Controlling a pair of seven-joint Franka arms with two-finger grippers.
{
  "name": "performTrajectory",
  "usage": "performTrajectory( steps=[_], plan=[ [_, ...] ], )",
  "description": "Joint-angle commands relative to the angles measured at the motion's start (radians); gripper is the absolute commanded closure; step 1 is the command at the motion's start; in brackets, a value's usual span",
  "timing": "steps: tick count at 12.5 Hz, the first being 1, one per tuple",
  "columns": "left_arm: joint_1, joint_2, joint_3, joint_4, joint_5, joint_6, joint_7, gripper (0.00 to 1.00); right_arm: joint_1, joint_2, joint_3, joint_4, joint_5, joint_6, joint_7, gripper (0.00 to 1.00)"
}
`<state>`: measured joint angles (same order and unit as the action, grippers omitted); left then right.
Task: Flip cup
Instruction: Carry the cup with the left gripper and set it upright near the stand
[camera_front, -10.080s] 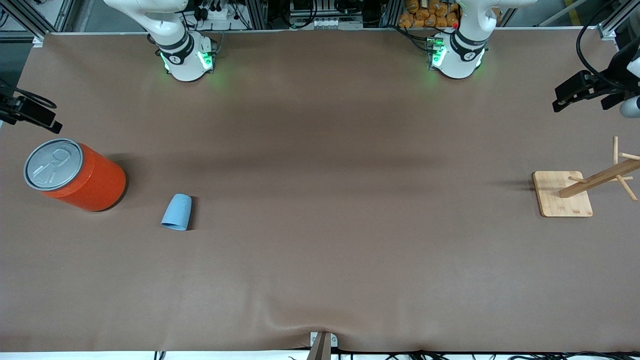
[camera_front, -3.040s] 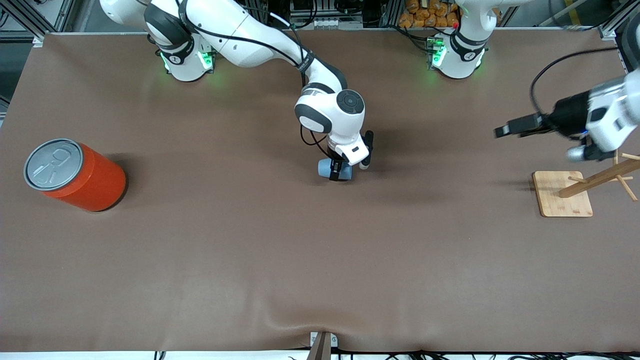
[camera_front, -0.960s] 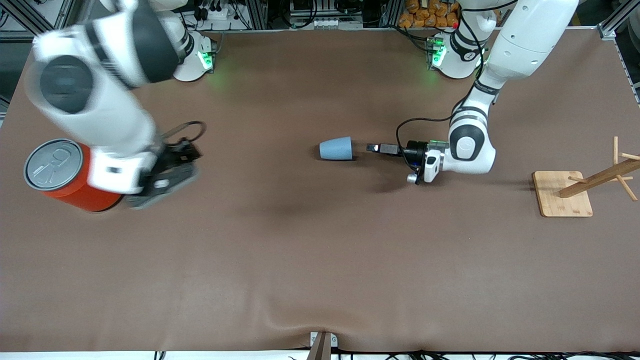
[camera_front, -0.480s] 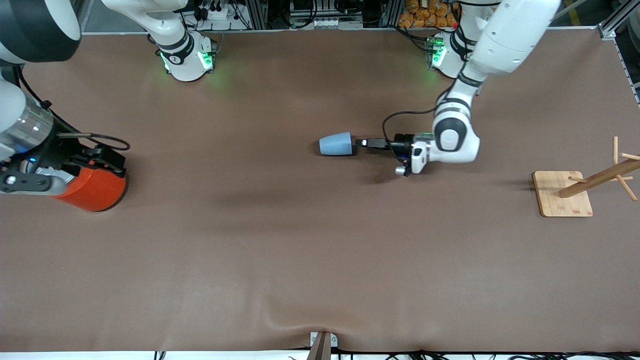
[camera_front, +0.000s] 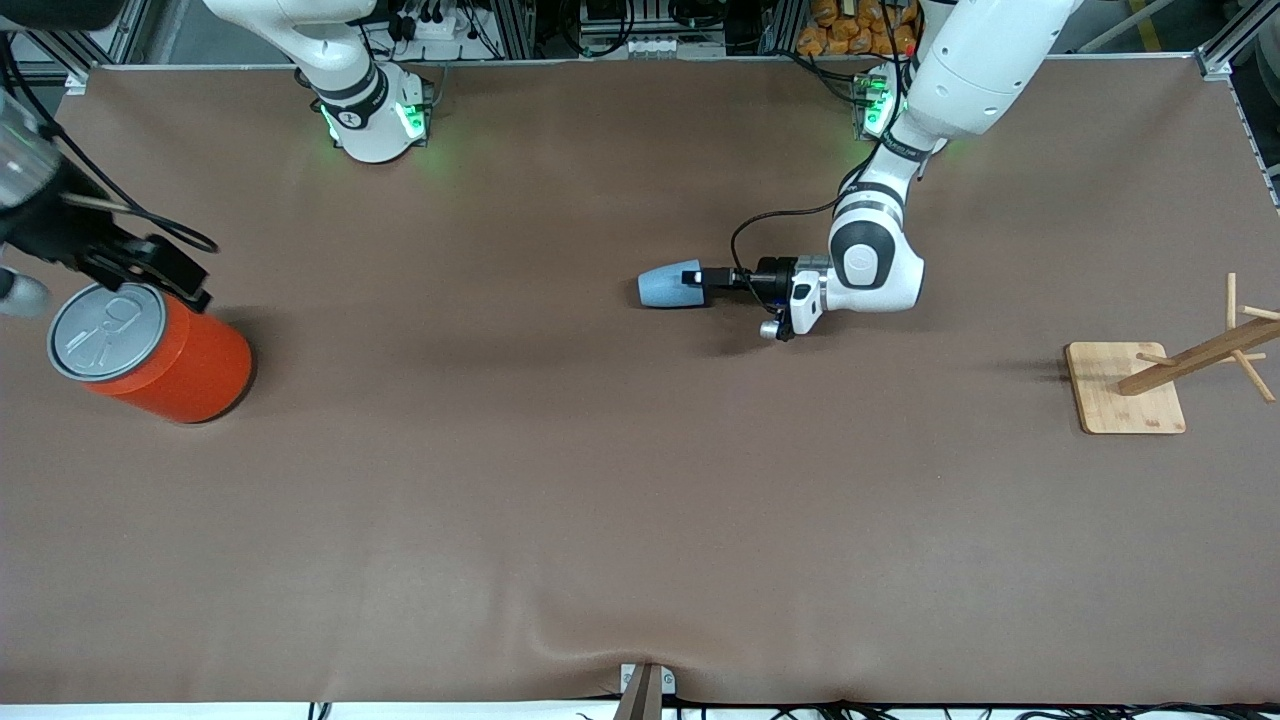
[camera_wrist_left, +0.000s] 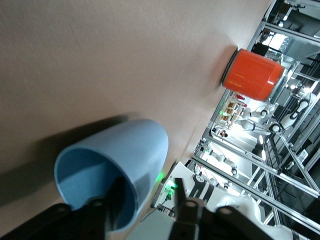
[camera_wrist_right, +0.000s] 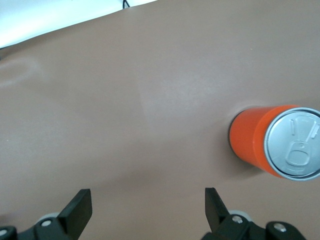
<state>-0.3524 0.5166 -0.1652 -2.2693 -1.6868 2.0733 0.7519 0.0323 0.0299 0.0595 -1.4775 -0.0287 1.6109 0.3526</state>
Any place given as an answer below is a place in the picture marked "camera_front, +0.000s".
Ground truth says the light blue plastic cup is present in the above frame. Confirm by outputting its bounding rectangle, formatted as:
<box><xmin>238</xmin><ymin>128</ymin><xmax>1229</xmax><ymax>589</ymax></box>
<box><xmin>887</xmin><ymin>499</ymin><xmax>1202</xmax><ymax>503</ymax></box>
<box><xmin>638</xmin><ymin>259</ymin><xmax>703</xmax><ymax>310</ymax></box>

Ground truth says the large orange can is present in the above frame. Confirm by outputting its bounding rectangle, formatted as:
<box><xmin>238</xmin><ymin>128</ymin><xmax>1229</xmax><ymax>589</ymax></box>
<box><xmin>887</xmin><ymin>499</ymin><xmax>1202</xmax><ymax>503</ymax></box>
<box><xmin>46</xmin><ymin>282</ymin><xmax>256</xmax><ymax>425</ymax></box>

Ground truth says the brown table cover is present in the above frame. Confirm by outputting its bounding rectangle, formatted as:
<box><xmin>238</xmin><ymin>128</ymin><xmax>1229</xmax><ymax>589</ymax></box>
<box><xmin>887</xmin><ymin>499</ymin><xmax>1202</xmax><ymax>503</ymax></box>
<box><xmin>0</xmin><ymin>55</ymin><xmax>1280</xmax><ymax>707</ymax></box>

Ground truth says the bag of orange snacks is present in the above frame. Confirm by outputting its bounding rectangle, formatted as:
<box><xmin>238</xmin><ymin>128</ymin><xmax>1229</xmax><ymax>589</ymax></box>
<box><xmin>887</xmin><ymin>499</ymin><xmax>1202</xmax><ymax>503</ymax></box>
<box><xmin>797</xmin><ymin>0</ymin><xmax>919</xmax><ymax>58</ymax></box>

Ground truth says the wooden mug tree stand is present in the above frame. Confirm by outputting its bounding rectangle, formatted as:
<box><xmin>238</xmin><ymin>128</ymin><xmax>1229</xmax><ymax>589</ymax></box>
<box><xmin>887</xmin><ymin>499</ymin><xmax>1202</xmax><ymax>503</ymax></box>
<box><xmin>1065</xmin><ymin>272</ymin><xmax>1280</xmax><ymax>436</ymax></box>

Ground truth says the white power strip with plugs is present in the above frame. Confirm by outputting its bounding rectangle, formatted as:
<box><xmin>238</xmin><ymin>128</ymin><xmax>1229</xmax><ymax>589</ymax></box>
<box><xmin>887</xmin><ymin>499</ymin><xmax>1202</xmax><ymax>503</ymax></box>
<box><xmin>392</xmin><ymin>0</ymin><xmax>473</xmax><ymax>43</ymax></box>

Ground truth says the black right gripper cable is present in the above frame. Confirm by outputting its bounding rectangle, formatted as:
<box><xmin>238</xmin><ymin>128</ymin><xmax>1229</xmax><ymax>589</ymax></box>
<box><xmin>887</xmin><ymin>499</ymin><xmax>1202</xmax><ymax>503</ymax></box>
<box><xmin>0</xmin><ymin>40</ymin><xmax>219</xmax><ymax>253</ymax></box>

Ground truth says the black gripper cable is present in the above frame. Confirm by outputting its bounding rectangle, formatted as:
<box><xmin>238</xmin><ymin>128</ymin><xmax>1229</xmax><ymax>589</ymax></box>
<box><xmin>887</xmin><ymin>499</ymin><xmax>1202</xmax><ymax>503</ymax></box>
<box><xmin>730</xmin><ymin>165</ymin><xmax>866</xmax><ymax>276</ymax></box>
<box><xmin>0</xmin><ymin>40</ymin><xmax>219</xmax><ymax>253</ymax></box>

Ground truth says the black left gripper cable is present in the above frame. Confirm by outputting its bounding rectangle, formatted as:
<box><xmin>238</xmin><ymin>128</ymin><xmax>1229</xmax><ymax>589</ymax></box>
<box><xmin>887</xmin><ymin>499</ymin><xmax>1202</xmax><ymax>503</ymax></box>
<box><xmin>730</xmin><ymin>165</ymin><xmax>866</xmax><ymax>276</ymax></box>

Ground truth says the aluminium frame profile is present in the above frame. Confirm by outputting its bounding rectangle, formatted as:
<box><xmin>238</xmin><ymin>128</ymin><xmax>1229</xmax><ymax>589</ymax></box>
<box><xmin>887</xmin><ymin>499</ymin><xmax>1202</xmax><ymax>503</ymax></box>
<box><xmin>1195</xmin><ymin>0</ymin><xmax>1280</xmax><ymax>81</ymax></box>
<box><xmin>0</xmin><ymin>0</ymin><xmax>151</xmax><ymax>93</ymax></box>

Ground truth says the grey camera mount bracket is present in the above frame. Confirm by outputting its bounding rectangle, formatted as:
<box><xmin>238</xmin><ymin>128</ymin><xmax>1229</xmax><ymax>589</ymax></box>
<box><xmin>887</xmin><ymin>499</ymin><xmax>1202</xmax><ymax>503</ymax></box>
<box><xmin>612</xmin><ymin>662</ymin><xmax>677</xmax><ymax>720</ymax></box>

